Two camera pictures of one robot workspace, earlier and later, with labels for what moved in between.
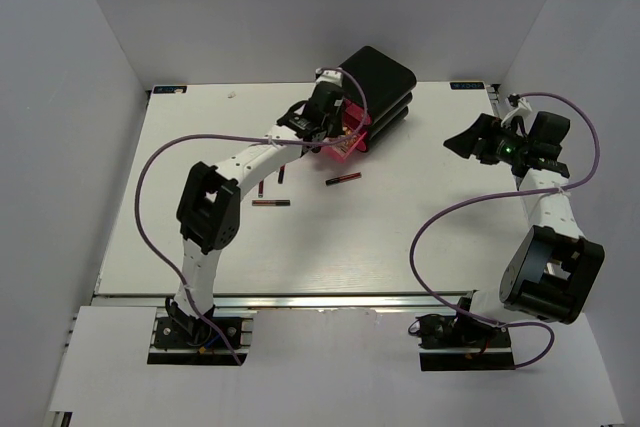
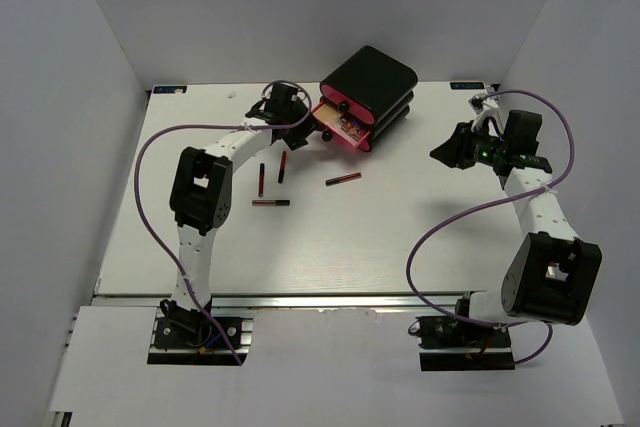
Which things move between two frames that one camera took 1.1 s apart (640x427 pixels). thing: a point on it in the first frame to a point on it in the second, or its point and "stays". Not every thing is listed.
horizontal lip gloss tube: x=281 y=202 stays
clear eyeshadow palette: x=345 y=142 to x=352 y=128
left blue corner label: x=170 y=89 stays
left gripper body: x=332 y=125 to x=294 y=136
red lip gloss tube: x=342 y=178 stays
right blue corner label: x=467 y=85 stays
